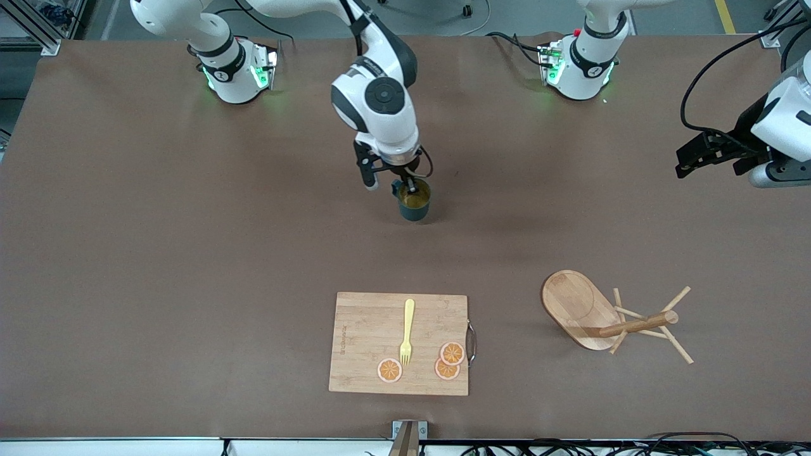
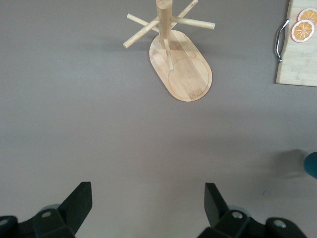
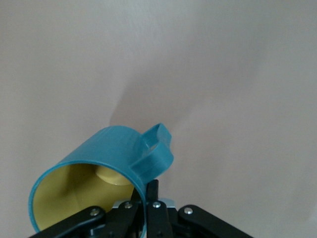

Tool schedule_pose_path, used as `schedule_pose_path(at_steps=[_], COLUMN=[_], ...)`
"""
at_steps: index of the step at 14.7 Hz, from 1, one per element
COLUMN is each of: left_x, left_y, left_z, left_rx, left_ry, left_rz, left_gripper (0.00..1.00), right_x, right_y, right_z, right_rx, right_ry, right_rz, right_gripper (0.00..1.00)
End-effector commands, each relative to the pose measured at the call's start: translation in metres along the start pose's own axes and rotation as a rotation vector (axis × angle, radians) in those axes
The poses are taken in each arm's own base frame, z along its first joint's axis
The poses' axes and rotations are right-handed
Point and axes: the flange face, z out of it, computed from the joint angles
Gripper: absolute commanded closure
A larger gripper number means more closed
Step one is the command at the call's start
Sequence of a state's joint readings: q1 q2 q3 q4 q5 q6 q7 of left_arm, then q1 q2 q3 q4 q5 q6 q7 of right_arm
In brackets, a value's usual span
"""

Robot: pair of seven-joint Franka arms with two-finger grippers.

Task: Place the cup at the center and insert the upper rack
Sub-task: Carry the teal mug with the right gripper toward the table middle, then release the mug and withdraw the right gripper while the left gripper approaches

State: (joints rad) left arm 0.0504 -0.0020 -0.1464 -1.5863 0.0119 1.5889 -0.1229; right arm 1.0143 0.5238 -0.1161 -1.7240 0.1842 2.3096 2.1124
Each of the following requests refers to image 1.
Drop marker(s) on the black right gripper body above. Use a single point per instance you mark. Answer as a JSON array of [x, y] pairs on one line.
[[406, 170]]

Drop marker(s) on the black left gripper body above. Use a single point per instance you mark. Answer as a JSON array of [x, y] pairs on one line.
[[748, 125]]

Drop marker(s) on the teal cup with yellow inside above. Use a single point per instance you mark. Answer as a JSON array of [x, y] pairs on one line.
[[415, 206]]

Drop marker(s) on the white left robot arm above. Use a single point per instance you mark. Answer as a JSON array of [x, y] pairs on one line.
[[586, 66]]

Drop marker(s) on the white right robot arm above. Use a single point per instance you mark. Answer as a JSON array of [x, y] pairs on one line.
[[380, 95]]

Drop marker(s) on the wooden cup rack with pegs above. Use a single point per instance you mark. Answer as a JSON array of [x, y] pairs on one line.
[[576, 310]]

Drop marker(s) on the yellow plastic fork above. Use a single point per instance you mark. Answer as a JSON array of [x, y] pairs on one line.
[[407, 329]]

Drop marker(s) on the orange slice toy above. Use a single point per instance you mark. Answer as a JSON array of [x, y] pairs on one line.
[[452, 353], [445, 372], [389, 370]]

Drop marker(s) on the aluminium frame profile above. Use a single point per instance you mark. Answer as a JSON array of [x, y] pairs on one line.
[[770, 39], [38, 43]]

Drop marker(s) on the metal table edge bracket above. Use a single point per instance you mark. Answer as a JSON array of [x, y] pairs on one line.
[[408, 434]]

